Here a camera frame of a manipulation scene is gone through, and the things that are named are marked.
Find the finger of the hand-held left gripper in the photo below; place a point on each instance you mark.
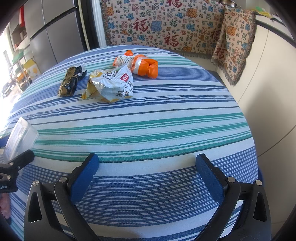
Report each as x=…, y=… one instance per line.
x=22, y=160

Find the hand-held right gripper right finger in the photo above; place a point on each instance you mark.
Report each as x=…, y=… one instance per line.
x=211, y=178

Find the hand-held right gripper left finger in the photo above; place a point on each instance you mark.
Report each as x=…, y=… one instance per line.
x=84, y=178

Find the clear plastic box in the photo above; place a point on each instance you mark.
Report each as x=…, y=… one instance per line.
x=20, y=136

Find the person's left hand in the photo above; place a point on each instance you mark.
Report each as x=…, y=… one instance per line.
x=4, y=205

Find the striped tablecloth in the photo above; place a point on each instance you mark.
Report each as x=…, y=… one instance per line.
x=138, y=129

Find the dark gold wrapper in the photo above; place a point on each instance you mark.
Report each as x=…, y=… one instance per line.
x=68, y=83

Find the storage shelving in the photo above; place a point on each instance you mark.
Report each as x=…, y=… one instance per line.
x=25, y=69

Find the crumpled white yellow chip bag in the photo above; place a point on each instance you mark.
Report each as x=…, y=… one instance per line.
x=108, y=85

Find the white counter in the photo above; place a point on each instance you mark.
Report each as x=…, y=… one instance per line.
x=266, y=92

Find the orange snack packet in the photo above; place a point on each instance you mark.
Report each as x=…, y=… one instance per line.
x=145, y=67

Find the grey refrigerator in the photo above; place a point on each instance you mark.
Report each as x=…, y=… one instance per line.
x=46, y=34

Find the small printed blanket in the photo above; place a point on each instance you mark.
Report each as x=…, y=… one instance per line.
x=233, y=46

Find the large printed blanket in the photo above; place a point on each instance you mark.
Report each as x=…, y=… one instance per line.
x=161, y=30

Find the yellow green cloth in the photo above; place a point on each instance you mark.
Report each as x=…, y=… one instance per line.
x=263, y=11

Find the metal pot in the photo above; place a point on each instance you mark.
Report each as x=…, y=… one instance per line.
x=229, y=2

